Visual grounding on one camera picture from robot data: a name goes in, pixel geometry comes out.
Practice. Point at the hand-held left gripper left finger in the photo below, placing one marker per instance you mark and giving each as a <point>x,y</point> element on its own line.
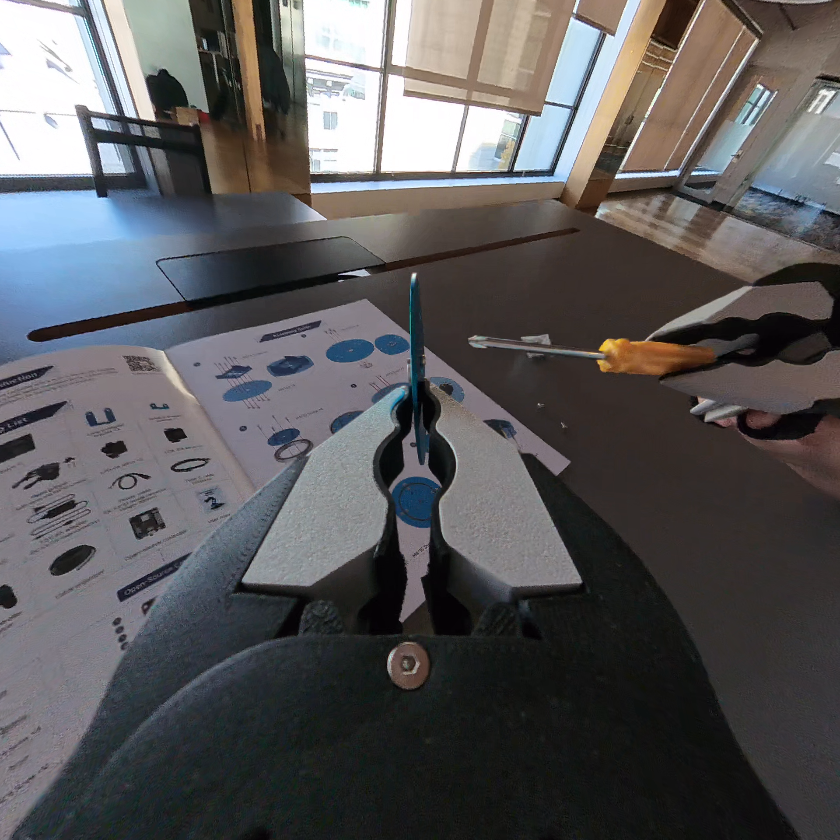
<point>322,525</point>

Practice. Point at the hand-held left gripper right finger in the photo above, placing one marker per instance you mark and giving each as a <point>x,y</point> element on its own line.
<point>505,525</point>

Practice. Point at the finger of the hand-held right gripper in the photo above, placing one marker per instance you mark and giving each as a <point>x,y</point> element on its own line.
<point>748,315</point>
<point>775,383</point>

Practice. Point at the small blue round plate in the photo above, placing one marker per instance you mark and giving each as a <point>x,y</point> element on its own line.
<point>415,341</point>

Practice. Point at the grey desk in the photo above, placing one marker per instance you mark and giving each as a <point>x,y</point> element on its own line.
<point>79,282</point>
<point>630,289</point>

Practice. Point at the person's right hand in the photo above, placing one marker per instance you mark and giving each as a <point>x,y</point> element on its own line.
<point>814,460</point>

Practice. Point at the printed instruction booklet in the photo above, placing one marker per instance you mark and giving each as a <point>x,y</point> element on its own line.
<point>131,433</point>

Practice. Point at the light wooden column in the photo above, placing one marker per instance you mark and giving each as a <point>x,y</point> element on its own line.
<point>607,105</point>

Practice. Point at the window with roller blinds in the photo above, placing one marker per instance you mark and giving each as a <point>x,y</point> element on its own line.
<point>433,79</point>

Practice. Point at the black backpack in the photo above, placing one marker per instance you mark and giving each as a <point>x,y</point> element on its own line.
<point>167,89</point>

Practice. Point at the large glass window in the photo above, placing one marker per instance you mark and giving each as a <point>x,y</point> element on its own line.
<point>53,92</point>

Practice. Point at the black frame chair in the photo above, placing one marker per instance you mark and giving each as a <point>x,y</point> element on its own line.
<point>145,138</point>

